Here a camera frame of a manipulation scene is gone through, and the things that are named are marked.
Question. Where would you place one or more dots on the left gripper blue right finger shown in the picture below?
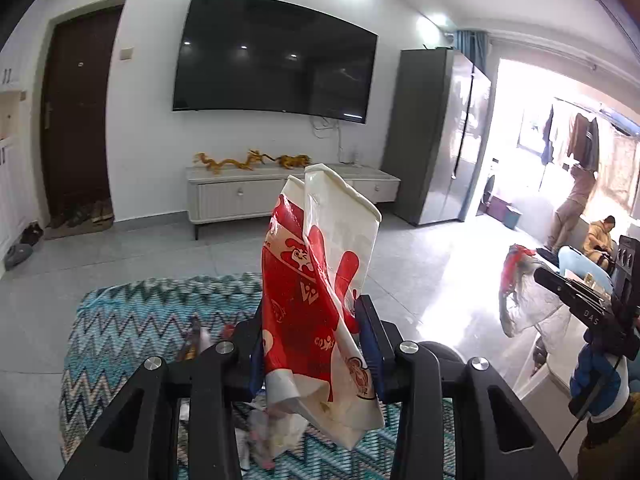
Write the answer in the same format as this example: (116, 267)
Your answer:
(495, 437)

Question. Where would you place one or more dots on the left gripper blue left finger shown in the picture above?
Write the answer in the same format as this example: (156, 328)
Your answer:
(136, 437)

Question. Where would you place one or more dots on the red grey plastic bag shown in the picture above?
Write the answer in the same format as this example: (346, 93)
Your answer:
(524, 304)

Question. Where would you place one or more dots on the white tissue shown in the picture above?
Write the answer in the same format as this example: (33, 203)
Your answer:
(262, 433)

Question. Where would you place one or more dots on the red white paper bag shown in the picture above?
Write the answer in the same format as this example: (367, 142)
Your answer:
(315, 260)

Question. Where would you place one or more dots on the clear plastic bag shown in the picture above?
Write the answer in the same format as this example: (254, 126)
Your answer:
(203, 334)

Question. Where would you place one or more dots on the blue white gloved right hand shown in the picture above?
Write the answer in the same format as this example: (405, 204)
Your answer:
(602, 379)

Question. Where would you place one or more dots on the light blue chair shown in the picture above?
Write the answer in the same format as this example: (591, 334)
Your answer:
(571, 260)

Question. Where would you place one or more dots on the seated person in yellow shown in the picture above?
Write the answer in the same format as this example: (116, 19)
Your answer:
(598, 245)

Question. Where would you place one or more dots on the standing person in beige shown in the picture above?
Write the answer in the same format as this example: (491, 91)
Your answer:
(567, 215)

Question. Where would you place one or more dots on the zigzag patterned table cloth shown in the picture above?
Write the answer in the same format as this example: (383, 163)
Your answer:
(116, 328)

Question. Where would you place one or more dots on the teal storage box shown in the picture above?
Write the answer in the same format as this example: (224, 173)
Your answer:
(511, 217)

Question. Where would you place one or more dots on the purple storage box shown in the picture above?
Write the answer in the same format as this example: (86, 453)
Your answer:
(497, 208)

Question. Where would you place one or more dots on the hanging clothes on rack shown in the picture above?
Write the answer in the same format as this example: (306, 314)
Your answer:
(565, 136)

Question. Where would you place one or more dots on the grey slipper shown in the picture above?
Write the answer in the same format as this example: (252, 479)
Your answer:
(16, 255)

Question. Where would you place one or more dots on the shoes on door mat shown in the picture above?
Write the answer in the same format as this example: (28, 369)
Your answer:
(95, 213)

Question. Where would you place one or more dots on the black shoe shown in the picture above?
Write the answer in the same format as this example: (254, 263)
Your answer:
(31, 234)

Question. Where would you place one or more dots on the white shoe cabinet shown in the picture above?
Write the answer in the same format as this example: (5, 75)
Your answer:
(15, 208)

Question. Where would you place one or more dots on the grey double door refrigerator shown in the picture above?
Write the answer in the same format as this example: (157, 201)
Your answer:
(436, 127)

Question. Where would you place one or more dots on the golden dragon figurine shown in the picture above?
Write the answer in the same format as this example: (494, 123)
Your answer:
(252, 158)

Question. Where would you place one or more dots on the blue curtain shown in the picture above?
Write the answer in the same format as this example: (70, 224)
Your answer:
(474, 45)

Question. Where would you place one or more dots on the golden tiger figurine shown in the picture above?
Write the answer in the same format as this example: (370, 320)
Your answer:
(291, 162)

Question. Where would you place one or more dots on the dark brown entrance door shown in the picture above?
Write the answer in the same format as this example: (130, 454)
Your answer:
(73, 108)

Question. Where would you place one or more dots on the beige wall switch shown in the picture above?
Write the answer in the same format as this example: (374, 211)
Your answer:
(126, 54)

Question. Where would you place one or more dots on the large black wall television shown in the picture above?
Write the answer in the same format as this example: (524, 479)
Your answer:
(273, 56)

